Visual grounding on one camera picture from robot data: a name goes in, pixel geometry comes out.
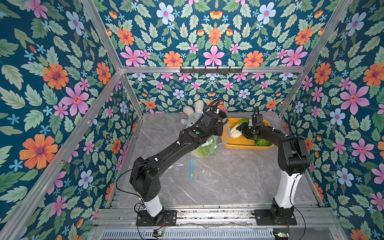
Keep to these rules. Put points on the white plush bunny blue shirt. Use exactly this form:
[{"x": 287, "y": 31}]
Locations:
[{"x": 193, "y": 114}]

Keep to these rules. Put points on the green chinese cabbage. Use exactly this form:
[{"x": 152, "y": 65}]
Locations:
[
  {"x": 207, "y": 149},
  {"x": 237, "y": 137}
]

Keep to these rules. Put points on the blue zipper strip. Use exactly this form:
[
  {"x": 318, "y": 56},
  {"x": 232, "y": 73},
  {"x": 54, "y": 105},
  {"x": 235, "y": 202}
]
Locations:
[{"x": 192, "y": 167}]

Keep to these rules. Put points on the aluminium mounting rail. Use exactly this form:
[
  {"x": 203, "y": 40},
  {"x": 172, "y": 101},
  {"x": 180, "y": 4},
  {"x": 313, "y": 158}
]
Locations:
[{"x": 211, "y": 216}]

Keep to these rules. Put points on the yellow plastic tray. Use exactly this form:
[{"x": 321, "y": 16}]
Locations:
[{"x": 226, "y": 137}]

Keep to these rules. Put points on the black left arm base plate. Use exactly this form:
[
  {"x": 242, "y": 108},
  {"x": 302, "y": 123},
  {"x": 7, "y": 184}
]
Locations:
[{"x": 164, "y": 218}]

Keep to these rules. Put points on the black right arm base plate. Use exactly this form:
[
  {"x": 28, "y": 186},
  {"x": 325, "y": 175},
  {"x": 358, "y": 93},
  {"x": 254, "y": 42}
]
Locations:
[{"x": 276, "y": 216}]

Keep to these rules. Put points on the black striped plush toy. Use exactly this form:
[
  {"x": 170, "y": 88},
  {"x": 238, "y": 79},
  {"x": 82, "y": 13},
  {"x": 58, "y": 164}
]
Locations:
[{"x": 216, "y": 106}]

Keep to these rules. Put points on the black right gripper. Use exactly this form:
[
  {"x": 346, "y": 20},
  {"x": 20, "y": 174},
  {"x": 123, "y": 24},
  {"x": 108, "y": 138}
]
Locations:
[{"x": 246, "y": 130}]

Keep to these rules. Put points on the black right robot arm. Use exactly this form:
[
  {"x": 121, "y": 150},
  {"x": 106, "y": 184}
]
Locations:
[{"x": 292, "y": 157}]

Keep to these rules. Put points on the black hook rail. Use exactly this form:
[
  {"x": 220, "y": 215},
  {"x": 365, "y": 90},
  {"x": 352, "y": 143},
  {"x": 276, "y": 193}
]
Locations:
[{"x": 211, "y": 70}]

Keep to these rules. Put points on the clear zipper bag blue seal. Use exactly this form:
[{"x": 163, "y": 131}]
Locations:
[{"x": 192, "y": 144}]

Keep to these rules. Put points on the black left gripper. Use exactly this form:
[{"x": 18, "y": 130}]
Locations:
[{"x": 217, "y": 126}]

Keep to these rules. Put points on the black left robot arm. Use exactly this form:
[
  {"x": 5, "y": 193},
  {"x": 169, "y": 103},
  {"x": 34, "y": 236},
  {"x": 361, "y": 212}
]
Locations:
[{"x": 146, "y": 173}]

